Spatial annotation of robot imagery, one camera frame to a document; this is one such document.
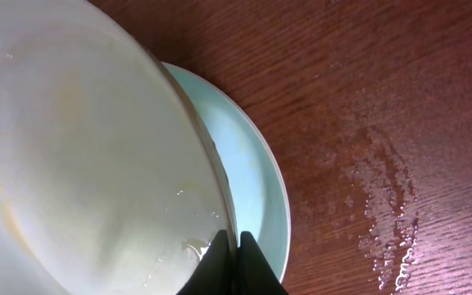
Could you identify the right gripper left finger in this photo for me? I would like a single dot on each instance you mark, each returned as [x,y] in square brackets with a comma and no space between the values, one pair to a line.
[213,275]

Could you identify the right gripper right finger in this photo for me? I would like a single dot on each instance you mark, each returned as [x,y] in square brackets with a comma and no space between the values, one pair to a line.
[255,276]

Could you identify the light blue plate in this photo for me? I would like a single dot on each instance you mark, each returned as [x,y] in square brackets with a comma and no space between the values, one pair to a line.
[255,180]

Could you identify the pale green plate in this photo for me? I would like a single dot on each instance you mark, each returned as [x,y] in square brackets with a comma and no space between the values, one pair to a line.
[109,180]

